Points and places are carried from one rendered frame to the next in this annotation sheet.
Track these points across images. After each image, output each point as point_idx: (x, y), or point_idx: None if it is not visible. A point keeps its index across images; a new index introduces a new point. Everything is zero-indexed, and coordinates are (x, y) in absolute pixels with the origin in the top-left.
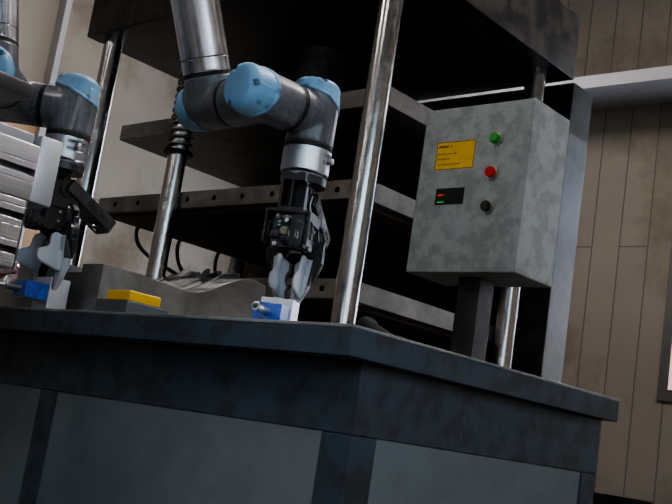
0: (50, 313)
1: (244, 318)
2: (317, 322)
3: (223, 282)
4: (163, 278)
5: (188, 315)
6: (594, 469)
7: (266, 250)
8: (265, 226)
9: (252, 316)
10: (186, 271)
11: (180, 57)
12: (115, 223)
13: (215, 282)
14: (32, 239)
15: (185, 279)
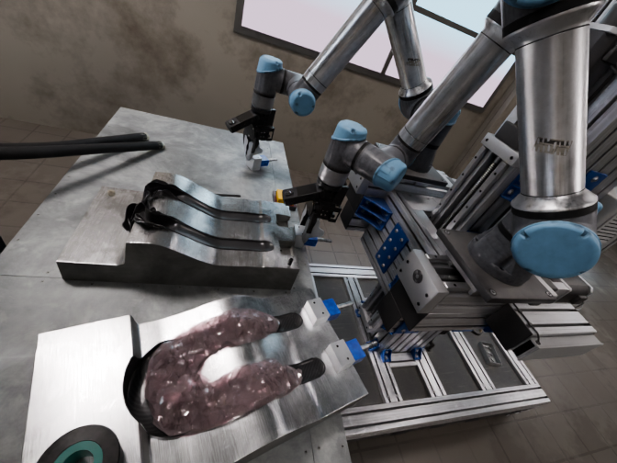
0: None
1: (286, 162)
2: (284, 148)
3: (192, 185)
4: (166, 236)
5: (289, 175)
6: None
7: (258, 143)
8: (272, 135)
9: (267, 164)
10: (142, 220)
11: (328, 85)
12: (283, 190)
13: (191, 189)
14: (319, 223)
15: (176, 213)
